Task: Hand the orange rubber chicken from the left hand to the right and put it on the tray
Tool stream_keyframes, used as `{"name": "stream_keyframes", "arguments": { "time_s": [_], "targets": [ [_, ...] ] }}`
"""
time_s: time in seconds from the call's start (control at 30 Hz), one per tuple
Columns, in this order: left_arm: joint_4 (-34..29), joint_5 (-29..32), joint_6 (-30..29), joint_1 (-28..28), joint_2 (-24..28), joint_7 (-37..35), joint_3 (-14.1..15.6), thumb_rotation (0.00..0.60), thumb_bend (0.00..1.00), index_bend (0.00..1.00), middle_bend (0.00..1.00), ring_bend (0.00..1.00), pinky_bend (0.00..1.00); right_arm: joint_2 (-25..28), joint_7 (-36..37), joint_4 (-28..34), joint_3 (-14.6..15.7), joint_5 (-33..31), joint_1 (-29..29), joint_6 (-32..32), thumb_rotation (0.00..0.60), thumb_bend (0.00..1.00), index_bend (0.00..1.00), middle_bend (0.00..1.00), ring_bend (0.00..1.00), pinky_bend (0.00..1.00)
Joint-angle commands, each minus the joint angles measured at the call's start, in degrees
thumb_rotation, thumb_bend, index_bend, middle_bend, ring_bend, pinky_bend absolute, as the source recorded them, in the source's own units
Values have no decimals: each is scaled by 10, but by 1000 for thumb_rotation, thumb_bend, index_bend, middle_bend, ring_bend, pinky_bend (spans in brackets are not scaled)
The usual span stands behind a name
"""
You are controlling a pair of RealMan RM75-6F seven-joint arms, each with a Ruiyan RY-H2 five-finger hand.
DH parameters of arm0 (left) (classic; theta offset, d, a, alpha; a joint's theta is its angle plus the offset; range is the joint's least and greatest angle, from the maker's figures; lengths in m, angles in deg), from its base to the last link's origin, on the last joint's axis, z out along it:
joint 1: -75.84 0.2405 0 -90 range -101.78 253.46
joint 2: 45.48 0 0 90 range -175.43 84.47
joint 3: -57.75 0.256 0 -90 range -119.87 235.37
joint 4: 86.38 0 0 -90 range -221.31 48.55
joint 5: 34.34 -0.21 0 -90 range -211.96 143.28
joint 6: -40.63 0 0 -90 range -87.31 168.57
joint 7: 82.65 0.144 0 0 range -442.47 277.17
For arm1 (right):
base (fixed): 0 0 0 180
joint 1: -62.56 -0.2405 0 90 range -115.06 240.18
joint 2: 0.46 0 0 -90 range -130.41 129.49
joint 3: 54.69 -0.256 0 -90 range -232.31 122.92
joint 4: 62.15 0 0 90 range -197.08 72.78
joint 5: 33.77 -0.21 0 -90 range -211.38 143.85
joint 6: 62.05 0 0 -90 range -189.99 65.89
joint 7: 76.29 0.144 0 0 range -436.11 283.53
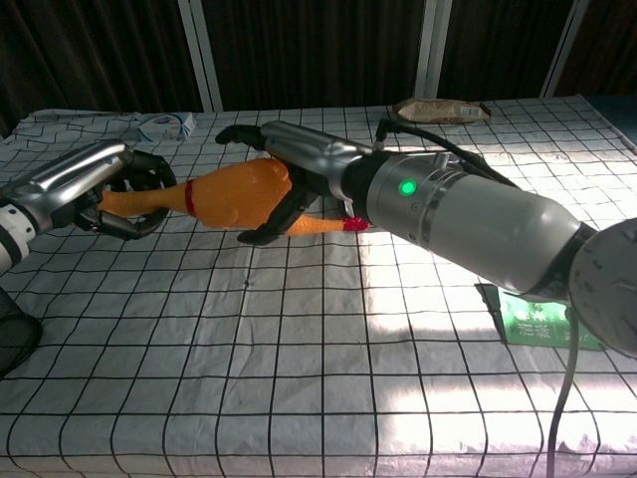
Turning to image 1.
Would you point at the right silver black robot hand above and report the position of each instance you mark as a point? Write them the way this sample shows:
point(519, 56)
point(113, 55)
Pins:
point(308, 149)

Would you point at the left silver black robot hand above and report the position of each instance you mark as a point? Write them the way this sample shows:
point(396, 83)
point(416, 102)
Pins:
point(74, 169)

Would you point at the yellow rubber chicken toy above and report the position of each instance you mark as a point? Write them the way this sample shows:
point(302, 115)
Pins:
point(234, 194)

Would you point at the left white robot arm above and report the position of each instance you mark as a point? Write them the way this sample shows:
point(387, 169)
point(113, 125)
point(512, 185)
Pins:
point(12, 234)

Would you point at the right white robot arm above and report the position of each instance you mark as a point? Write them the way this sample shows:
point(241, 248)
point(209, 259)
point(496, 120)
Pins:
point(478, 224)

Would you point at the dark brown curtain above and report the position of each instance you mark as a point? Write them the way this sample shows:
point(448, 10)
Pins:
point(318, 50)

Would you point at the blue white tissue packet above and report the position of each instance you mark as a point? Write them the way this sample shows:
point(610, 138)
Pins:
point(166, 127)

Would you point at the brown snack package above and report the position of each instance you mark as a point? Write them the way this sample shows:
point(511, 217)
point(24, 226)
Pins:
point(438, 110)

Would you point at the white black checkered tablecloth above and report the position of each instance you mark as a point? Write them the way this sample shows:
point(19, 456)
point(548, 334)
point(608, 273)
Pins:
point(249, 348)

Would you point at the green packaged item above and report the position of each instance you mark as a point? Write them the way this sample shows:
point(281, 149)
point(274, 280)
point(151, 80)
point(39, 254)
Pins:
point(537, 323)

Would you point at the white aluminium frame post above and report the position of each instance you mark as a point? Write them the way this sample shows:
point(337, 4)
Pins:
point(434, 50)
point(199, 55)
point(565, 50)

